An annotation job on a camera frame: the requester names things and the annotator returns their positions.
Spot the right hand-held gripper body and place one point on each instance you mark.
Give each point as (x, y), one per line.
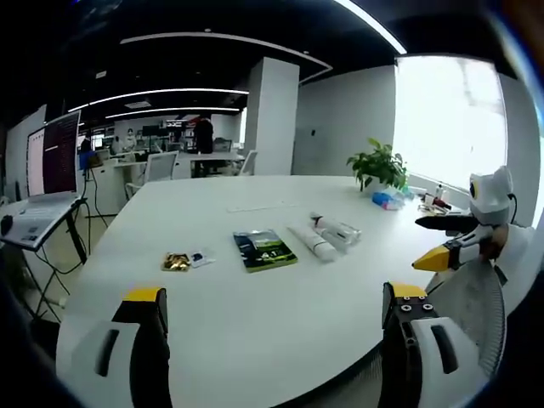
(491, 195)

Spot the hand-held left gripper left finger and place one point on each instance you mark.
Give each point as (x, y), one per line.
(127, 365)

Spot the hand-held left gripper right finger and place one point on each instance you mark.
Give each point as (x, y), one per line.
(429, 365)

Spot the clear skincare bottle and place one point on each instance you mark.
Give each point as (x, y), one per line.
(342, 234)

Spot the dark-capped white skincare tube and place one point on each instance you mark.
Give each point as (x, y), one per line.
(322, 220)

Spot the person's right hand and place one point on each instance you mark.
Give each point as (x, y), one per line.
(498, 241)

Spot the small clutter items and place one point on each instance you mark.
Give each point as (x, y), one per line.
(435, 202)

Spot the grey mesh office chair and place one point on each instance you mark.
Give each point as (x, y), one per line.
(472, 306)

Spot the blue tissue pack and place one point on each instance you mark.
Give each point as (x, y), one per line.
(387, 200)

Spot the bright window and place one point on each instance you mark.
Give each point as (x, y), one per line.
(446, 123)

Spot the green potted plant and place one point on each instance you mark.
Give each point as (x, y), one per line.
(380, 163)

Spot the gold foil packet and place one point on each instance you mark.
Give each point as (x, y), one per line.
(175, 261)

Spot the small clear packet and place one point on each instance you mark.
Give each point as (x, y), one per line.
(202, 257)

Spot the black laptop stand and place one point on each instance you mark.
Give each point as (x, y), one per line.
(64, 242)

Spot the green printed packet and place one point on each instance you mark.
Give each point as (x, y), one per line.
(263, 251)

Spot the white office chair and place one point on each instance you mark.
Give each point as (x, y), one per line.
(250, 162)
(161, 166)

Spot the open laptop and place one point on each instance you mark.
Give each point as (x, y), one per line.
(55, 161)

